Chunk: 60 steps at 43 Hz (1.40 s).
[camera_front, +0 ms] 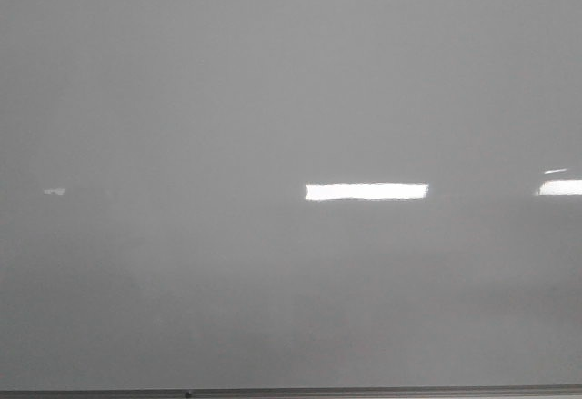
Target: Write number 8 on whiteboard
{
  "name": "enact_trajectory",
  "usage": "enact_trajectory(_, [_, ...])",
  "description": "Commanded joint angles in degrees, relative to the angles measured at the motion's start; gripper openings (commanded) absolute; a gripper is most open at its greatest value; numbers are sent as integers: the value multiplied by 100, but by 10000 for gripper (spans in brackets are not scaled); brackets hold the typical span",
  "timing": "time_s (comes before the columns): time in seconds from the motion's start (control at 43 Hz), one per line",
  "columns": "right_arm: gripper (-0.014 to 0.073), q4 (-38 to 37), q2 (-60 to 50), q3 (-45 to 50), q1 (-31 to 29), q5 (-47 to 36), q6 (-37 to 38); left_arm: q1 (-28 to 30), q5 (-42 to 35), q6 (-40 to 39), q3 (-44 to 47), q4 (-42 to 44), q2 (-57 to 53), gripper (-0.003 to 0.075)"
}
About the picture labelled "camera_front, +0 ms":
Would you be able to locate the grey metal whiteboard frame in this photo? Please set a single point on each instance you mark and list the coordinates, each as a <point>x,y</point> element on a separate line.
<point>491,391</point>

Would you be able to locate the white glossy whiteboard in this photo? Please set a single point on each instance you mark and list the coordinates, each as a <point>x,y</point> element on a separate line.
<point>289,193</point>

